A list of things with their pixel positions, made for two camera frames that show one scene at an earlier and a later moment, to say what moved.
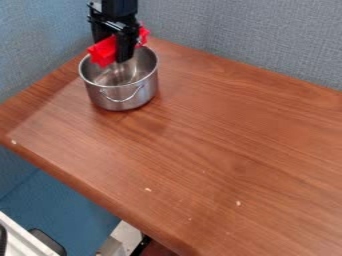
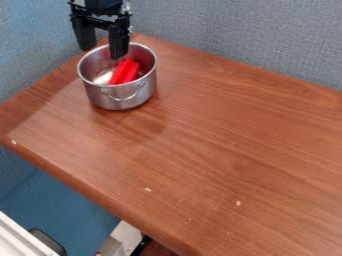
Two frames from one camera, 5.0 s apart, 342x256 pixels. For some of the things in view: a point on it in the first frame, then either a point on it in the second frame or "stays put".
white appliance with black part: (25, 242) stays put
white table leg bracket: (122, 241) stays put
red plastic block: (102, 51) → (124, 72)
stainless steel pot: (122, 86) stays put
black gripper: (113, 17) → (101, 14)
